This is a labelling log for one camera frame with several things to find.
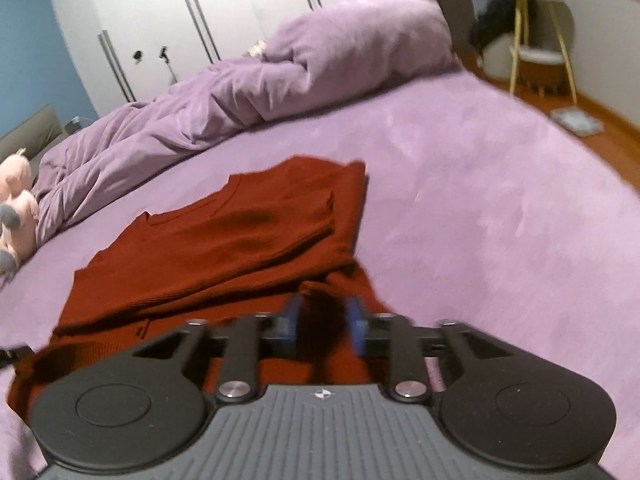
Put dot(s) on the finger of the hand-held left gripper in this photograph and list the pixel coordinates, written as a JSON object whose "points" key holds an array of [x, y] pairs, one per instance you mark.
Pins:
{"points": [[12, 354]]}

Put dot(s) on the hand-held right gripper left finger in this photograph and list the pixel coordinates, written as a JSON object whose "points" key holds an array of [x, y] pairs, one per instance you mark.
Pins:
{"points": [[292, 319]]}

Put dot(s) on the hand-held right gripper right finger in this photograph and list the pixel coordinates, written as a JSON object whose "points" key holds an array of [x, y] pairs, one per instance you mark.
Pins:
{"points": [[355, 325]]}

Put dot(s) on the red knit cardigan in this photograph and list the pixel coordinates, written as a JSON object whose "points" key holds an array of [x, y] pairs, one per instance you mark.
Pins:
{"points": [[225, 240]]}

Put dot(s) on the pink plush toy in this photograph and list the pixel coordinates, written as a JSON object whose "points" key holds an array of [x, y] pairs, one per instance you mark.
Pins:
{"points": [[20, 200]]}

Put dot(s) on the grey-green headboard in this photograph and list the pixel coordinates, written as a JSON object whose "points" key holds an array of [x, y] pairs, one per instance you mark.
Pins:
{"points": [[30, 132]]}

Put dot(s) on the purple duvet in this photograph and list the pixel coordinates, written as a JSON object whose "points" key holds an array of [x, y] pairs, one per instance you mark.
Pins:
{"points": [[300, 70]]}

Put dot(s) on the magazine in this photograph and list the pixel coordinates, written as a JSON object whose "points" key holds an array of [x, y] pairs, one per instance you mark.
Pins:
{"points": [[577, 121]]}

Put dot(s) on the white round container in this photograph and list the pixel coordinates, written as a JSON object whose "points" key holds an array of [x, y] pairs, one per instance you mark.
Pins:
{"points": [[500, 57]]}

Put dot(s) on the brown round stool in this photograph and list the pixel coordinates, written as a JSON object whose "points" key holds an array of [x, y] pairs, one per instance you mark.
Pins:
{"points": [[542, 70]]}

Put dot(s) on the black cloth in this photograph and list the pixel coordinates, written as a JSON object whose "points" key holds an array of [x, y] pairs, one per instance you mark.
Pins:
{"points": [[492, 20]]}

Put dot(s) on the white wardrobe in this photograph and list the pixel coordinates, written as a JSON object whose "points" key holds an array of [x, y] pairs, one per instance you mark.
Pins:
{"points": [[150, 10]]}

